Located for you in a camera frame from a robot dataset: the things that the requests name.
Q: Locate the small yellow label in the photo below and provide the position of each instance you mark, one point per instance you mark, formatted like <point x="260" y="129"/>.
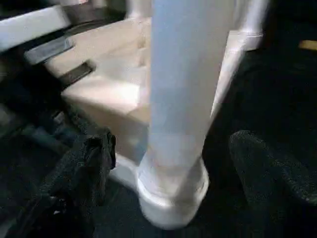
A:
<point x="308" y="44"/>

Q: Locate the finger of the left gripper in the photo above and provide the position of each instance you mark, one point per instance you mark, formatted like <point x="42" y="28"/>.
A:
<point x="81" y="124"/>
<point x="78" y="74"/>

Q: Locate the black floor mat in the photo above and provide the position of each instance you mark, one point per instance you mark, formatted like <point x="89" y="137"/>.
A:
<point x="272" y="86"/>

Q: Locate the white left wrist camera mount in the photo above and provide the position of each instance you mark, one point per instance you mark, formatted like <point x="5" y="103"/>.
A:
<point x="32" y="27"/>

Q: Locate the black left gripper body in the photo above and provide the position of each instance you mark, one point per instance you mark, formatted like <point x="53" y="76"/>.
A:
<point x="27" y="86"/>

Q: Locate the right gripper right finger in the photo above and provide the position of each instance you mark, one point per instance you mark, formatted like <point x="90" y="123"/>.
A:
<point x="275" y="188"/>

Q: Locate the white plastic table top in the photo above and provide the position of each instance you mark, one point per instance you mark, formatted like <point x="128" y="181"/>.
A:
<point x="111" y="99"/>

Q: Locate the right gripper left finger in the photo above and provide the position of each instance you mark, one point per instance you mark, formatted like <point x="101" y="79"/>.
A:
<point x="71" y="193"/>

